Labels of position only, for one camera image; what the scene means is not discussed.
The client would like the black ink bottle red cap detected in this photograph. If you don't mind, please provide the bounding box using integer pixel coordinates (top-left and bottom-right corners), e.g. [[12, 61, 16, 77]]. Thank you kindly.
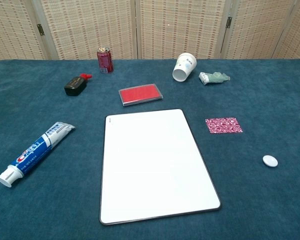
[[63, 72, 93, 97]]

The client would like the blue white toothpaste tube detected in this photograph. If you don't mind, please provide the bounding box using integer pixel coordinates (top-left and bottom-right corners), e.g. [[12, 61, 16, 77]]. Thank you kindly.
[[0, 121, 76, 188]]

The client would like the woven folding screen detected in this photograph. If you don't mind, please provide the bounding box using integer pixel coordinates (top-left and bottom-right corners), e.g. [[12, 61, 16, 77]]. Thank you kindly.
[[0, 0, 300, 64]]

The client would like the red soda can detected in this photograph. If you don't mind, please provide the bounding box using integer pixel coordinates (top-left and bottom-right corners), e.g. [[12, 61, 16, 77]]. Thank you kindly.
[[96, 46, 115, 75]]

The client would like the pink patterned card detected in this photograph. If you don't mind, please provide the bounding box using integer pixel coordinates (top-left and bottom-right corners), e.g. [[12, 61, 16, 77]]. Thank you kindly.
[[205, 117, 244, 135]]

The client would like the red stamp pad case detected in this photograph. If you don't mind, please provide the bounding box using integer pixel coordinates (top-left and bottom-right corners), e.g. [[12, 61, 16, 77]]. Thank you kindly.
[[118, 83, 164, 108]]

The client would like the white paper cup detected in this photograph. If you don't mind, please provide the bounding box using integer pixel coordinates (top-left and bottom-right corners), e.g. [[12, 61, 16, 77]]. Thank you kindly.
[[172, 52, 198, 83]]

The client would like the small white round disc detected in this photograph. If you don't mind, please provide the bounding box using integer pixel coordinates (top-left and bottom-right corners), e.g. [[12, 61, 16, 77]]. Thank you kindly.
[[262, 154, 279, 168]]

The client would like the blue felt table cloth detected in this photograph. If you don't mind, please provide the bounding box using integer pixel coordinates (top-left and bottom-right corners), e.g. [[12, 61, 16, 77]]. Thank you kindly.
[[0, 58, 300, 240]]

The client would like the white rectangular board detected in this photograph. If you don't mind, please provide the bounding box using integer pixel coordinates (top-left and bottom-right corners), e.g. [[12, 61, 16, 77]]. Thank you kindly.
[[99, 108, 222, 226]]

